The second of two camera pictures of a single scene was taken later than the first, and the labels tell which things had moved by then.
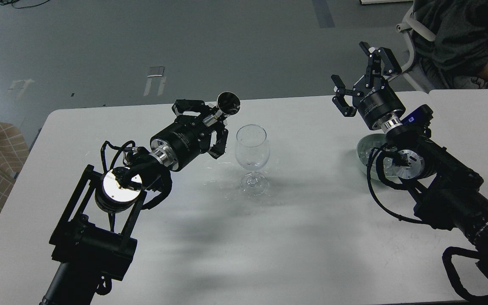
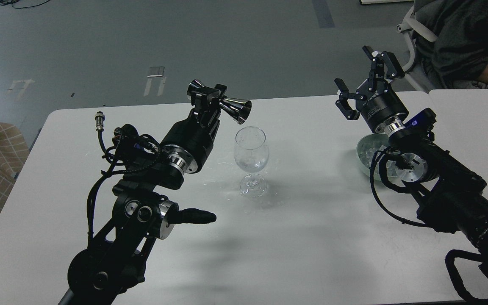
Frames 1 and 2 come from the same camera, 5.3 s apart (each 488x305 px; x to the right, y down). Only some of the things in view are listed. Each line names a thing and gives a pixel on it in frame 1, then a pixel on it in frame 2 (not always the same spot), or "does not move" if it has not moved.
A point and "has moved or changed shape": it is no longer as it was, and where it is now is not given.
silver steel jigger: x=228 y=103 has moved or changed shape
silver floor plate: x=156 y=71 does not move
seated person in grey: x=474 y=46 does not move
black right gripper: x=372 y=96 does not move
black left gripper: x=188 y=137 -> x=191 y=138
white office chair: x=411 y=73 does not move
